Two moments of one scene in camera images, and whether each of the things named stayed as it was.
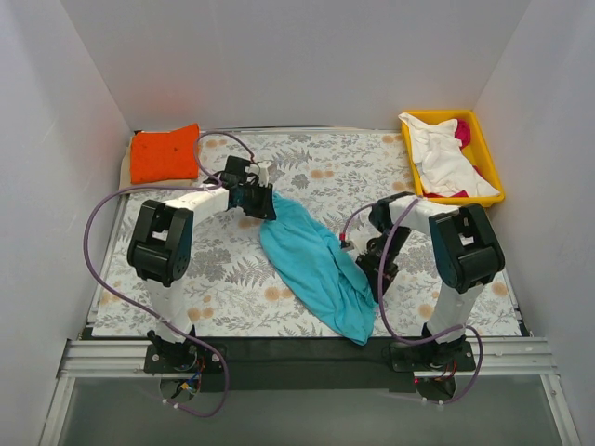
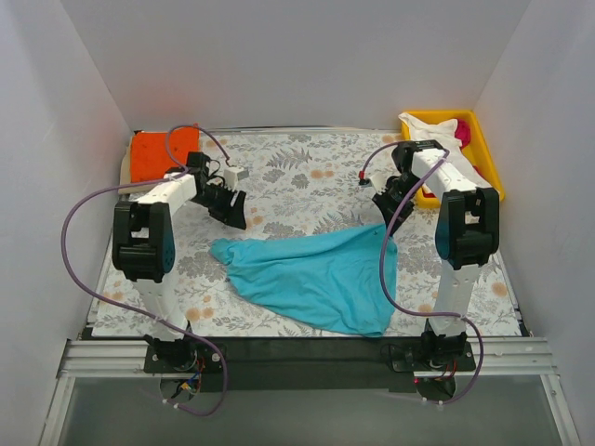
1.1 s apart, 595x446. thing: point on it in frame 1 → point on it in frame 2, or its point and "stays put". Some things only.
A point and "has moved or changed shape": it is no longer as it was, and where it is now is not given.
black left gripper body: x=259 y=204 → x=228 y=207
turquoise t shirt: x=321 y=268 has moved or changed shape
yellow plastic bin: x=476 y=147 stays put
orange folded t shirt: x=163 y=156 stays put
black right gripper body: x=372 y=268 → x=388 y=204
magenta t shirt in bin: x=463 y=132 stays put
